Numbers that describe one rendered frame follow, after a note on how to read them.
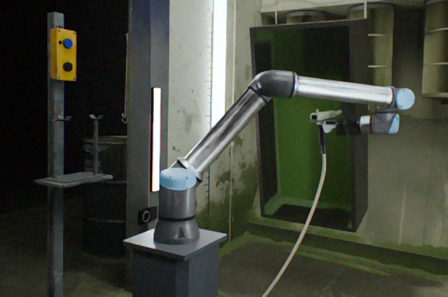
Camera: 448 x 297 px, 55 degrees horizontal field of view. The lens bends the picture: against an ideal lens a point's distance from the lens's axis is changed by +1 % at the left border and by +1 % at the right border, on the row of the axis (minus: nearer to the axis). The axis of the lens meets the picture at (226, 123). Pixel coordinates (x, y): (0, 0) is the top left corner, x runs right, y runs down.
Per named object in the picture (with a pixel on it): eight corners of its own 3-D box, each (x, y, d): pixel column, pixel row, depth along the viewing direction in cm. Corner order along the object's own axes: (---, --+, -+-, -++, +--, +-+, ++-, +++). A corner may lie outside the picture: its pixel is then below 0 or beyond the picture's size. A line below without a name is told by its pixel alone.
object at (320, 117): (321, 156, 208) (318, 109, 207) (311, 156, 210) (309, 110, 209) (346, 146, 250) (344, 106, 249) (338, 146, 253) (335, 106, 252)
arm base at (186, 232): (181, 248, 164) (181, 222, 164) (143, 239, 174) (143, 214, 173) (208, 235, 180) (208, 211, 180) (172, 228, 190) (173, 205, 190)
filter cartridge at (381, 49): (369, 111, 328) (372, -1, 324) (336, 109, 361) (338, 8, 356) (403, 110, 345) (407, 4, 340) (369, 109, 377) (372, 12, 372)
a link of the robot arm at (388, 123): (399, 111, 206) (400, 132, 207) (372, 113, 212) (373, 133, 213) (397, 113, 198) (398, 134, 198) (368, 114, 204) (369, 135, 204)
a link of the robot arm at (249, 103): (151, 190, 184) (267, 61, 188) (152, 183, 201) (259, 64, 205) (178, 213, 186) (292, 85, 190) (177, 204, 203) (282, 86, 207)
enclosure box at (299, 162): (281, 196, 309) (272, 24, 281) (367, 208, 279) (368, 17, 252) (260, 216, 279) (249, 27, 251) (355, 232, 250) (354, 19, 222)
